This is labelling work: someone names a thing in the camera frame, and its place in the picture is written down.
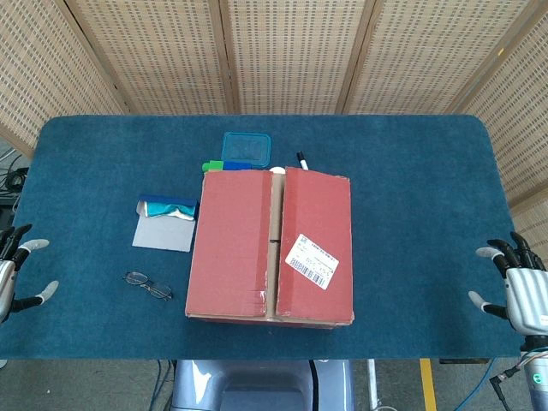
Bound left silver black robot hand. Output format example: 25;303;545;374
0;224;60;325

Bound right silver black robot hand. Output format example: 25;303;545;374
468;231;548;339

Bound red brown cardboard box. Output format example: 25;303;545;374
184;165;356;330

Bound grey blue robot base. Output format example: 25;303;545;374
170;359;356;411

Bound small blue grey open box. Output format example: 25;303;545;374
131;194;200;253

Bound thin-framed eyeglasses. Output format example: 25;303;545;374
123;271;174;301

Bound teal white cloth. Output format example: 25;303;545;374
146;201;194;222

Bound white metal pole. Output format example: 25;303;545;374
366;359;381;411

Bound teal plastic container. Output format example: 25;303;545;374
221;131;272;168

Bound woven bamboo folding screen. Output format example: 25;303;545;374
0;0;548;223

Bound black connector cable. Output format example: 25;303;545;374
489;362;522;411

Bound blue floor cable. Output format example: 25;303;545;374
470;357;531;411

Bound black floor cables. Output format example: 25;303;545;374
0;145;30;213

